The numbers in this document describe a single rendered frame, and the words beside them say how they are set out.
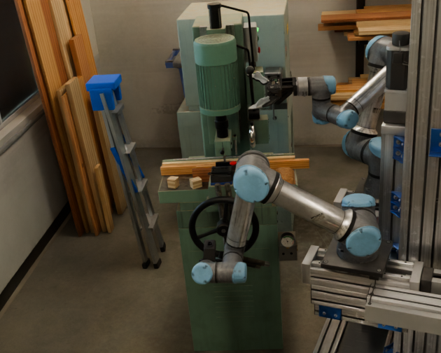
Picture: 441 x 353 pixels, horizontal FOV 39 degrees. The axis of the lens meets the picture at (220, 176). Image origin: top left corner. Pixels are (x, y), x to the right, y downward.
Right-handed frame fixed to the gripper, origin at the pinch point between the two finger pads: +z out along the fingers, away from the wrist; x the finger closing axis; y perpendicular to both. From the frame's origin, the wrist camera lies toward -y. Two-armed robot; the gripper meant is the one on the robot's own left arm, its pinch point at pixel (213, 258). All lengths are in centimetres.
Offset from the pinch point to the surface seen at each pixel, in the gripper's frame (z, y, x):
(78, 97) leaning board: 119, -87, -99
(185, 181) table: 18.1, -31.9, -15.0
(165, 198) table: 12.3, -24.5, -22.6
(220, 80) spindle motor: -3, -73, 3
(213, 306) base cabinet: 40.6, 26.6, -5.5
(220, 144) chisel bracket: 14.1, -47.8, 1.4
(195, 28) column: 12, -99, -9
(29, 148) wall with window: 115, -55, -129
